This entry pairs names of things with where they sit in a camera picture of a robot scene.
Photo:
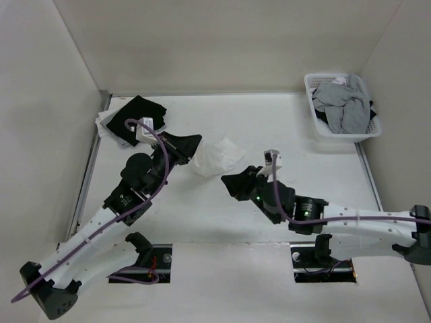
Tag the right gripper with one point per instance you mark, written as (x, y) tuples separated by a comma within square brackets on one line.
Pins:
[(238, 184)]

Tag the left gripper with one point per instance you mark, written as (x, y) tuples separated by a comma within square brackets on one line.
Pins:
[(182, 148)]

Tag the white tank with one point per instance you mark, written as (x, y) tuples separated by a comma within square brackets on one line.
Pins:
[(214, 159), (102, 132)]

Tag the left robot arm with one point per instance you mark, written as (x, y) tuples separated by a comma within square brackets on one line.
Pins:
[(56, 282)]

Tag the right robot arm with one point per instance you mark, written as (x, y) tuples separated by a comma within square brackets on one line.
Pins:
[(341, 232)]

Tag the folded black tank top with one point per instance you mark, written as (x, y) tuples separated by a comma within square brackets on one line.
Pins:
[(136, 109)]

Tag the folded white tank top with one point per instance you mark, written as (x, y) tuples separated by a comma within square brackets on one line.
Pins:
[(102, 132)]

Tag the grey tank top in basket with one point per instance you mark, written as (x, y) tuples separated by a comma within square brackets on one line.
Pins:
[(343, 107)]

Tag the black garment in basket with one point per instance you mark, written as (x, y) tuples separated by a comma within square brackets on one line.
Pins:
[(373, 112)]

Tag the white plastic laundry basket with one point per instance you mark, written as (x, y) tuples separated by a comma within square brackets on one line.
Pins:
[(321, 130)]

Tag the white pink garment in basket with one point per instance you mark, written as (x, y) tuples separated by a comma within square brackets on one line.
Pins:
[(340, 81)]

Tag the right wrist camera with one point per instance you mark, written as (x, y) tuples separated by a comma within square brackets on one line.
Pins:
[(273, 162)]

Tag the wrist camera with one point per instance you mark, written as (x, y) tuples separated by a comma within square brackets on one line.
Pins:
[(273, 162), (142, 134)]

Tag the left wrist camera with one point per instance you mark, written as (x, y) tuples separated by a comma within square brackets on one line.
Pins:
[(142, 134)]

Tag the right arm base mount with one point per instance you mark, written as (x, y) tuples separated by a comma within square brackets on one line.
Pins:
[(308, 269)]

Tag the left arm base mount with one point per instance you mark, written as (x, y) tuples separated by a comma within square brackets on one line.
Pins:
[(157, 269)]

